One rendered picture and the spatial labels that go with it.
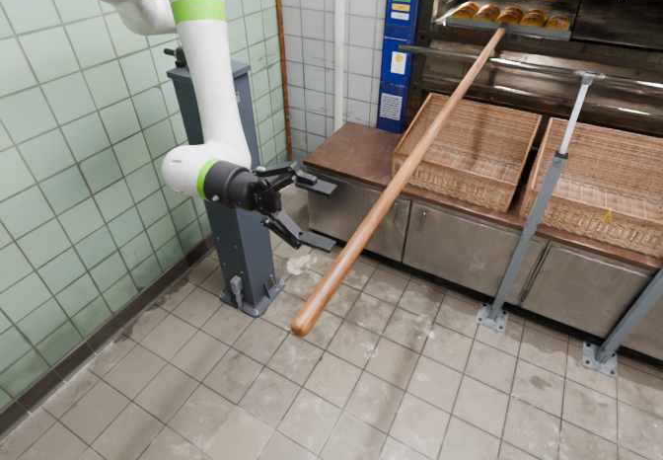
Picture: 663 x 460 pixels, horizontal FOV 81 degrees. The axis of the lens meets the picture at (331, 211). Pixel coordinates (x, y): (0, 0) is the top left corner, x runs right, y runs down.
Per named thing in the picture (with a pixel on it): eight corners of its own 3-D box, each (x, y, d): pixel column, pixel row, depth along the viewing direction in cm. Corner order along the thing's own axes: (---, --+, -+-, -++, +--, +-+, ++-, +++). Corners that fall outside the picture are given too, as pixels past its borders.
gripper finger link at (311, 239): (298, 239, 78) (299, 242, 78) (330, 251, 75) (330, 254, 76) (306, 230, 80) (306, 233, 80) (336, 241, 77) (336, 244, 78)
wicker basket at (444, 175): (421, 137, 225) (429, 91, 207) (526, 164, 203) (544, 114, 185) (388, 179, 192) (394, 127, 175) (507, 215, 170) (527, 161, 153)
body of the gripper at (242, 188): (249, 162, 80) (287, 174, 77) (254, 195, 85) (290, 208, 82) (225, 181, 75) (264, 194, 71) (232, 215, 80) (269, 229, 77)
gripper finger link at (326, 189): (303, 178, 72) (303, 175, 71) (337, 189, 69) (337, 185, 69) (295, 186, 70) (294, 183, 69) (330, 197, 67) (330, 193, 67)
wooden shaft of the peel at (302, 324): (305, 343, 59) (304, 332, 57) (288, 335, 60) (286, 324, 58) (503, 35, 173) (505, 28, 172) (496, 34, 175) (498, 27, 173)
